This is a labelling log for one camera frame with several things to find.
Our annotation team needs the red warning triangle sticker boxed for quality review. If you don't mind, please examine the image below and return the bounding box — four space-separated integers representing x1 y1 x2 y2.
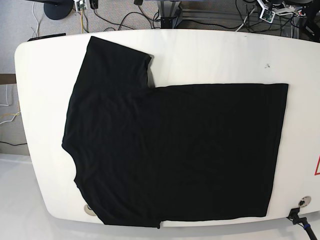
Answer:
314 157 320 176

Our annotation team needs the round black stand base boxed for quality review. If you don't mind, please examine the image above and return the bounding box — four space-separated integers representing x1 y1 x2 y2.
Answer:
43 0 74 20

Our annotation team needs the right metal table grommet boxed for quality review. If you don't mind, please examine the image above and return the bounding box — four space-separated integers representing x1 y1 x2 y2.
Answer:
298 196 312 208

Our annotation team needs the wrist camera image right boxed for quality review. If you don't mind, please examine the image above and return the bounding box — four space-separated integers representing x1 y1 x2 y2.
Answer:
259 8 276 24

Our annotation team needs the aluminium frame post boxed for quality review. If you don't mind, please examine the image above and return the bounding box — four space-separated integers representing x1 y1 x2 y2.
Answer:
156 0 183 29

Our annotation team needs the metal table grommet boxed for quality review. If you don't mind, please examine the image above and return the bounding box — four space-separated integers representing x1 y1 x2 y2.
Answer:
298 196 312 208
84 204 97 217

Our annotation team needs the black clamp with cable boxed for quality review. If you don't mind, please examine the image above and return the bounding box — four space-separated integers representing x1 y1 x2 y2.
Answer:
287 207 318 240

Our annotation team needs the yellow cable on floor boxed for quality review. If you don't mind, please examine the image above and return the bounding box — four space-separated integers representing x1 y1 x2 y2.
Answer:
79 9 87 34

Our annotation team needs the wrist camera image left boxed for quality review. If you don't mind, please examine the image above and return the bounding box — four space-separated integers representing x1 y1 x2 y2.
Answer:
73 0 88 12

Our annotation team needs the left metal table grommet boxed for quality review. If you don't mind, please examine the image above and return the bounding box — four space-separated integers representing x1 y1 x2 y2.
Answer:
84 204 97 217

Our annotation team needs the black flat bar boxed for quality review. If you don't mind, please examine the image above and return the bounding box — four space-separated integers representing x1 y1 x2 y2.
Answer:
27 33 66 42

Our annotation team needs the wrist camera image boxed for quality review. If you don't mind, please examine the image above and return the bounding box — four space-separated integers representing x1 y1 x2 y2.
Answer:
73 0 88 12
259 8 276 24

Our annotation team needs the white cable on floor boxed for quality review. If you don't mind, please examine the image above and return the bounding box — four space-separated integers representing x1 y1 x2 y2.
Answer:
31 0 41 36

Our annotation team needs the black T-shirt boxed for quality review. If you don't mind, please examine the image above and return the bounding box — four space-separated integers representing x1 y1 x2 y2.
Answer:
62 36 289 228

